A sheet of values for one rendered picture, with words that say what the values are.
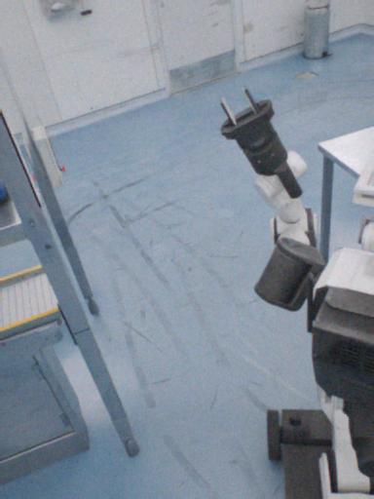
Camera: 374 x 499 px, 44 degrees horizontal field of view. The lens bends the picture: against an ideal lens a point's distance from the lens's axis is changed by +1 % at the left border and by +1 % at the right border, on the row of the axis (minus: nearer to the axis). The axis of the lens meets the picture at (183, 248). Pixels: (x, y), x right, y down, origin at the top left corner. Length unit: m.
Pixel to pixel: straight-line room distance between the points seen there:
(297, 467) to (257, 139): 1.35
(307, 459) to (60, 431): 1.03
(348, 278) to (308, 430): 1.09
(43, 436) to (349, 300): 1.56
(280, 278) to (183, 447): 1.33
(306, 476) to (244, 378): 0.63
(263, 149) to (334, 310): 0.39
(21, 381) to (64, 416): 0.30
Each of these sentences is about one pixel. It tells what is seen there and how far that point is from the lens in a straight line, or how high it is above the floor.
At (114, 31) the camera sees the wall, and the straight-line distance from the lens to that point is 5.44.
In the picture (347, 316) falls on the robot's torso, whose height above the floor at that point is 1.27.
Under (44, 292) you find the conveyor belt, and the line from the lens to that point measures 1.81.
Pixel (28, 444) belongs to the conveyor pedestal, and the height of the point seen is 0.22.
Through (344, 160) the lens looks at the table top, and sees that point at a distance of 2.30.
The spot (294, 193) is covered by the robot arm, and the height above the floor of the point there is 1.37.
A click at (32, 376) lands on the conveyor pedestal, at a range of 1.94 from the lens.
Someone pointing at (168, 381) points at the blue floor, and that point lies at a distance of 2.50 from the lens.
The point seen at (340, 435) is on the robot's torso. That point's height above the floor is 0.43.
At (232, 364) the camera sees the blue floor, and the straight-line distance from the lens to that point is 2.51.
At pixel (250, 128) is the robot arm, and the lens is 1.07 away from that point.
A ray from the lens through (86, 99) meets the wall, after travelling 5.49.
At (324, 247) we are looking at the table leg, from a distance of 2.76.
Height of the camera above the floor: 2.00
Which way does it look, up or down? 38 degrees down
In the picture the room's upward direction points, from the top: 11 degrees counter-clockwise
